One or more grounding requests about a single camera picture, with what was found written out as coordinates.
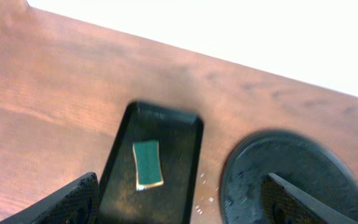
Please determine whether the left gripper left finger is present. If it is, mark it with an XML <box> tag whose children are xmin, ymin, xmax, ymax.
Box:
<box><xmin>1</xmin><ymin>172</ymin><xmax>100</xmax><ymax>224</ymax></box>

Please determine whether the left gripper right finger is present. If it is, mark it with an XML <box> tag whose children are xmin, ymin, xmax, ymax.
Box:
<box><xmin>260</xmin><ymin>173</ymin><xmax>358</xmax><ymax>224</ymax></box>

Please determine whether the green and yellow sponge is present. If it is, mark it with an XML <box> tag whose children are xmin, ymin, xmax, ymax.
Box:
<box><xmin>132</xmin><ymin>140</ymin><xmax>164</xmax><ymax>191</ymax></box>

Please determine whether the round black tray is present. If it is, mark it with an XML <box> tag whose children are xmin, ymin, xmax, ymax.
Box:
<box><xmin>219</xmin><ymin>129</ymin><xmax>358</xmax><ymax>223</ymax></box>

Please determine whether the black rectangular tray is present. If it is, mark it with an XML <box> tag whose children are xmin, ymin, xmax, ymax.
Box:
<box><xmin>99</xmin><ymin>101</ymin><xmax>204</xmax><ymax>223</ymax></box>

